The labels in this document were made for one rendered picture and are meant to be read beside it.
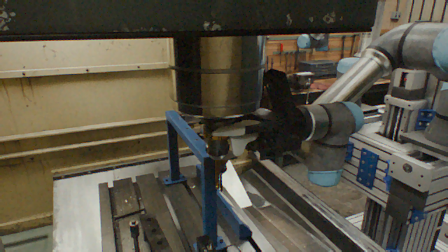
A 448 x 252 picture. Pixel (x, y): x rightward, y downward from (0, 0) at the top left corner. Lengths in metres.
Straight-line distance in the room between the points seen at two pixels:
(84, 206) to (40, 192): 0.25
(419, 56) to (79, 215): 1.38
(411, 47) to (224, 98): 0.57
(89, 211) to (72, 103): 0.50
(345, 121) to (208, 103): 0.34
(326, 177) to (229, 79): 0.38
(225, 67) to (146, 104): 1.14
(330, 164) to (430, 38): 0.38
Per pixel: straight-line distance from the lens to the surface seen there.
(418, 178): 1.22
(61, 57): 1.47
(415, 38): 0.88
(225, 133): 0.49
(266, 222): 1.39
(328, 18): 0.44
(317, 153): 0.69
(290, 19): 0.41
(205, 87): 0.42
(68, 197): 1.57
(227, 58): 0.42
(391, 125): 1.56
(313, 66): 3.66
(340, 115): 0.66
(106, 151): 1.59
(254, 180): 1.81
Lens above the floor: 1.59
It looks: 21 degrees down
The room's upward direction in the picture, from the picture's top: straight up
